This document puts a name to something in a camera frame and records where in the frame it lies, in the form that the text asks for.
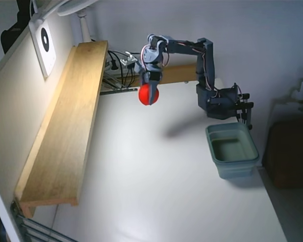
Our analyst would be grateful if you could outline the blue-grey gripper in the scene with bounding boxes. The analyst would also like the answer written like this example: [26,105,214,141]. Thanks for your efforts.
[140,34,169,104]

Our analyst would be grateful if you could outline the red ball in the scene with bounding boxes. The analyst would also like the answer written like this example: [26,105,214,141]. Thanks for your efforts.
[137,84,160,106]

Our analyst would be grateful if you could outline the grey plastic container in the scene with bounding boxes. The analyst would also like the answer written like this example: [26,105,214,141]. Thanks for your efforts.
[205,123,260,180]

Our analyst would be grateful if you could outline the wooden back board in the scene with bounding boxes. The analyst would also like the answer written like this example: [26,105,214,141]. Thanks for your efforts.
[131,64,198,88]

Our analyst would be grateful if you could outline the grey metal rack rails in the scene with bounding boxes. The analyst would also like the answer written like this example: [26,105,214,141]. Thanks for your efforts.
[100,72,124,89]

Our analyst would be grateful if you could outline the white desk lamp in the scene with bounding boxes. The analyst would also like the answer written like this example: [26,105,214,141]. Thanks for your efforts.
[30,0,99,42]

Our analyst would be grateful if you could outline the long wooden shelf board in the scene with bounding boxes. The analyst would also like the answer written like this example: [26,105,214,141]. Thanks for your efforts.
[14,40,109,219]

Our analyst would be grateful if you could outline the black table clamp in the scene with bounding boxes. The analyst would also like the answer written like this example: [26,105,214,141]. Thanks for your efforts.
[236,93,255,131]

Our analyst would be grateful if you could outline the white panel with black circle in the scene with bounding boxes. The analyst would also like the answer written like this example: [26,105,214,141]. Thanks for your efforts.
[28,19,58,81]

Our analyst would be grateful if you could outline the dark brown chair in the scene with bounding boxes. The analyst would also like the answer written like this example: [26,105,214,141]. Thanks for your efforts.
[264,119,303,189]

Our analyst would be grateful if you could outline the grey metal bracket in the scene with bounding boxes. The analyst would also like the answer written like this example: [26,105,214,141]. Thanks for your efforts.
[100,87,139,96]

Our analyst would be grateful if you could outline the white power strip with cables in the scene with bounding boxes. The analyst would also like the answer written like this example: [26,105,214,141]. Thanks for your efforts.
[107,50,137,89]

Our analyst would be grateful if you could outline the aluminium frame rails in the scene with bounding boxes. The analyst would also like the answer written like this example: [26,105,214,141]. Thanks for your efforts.
[10,199,79,242]

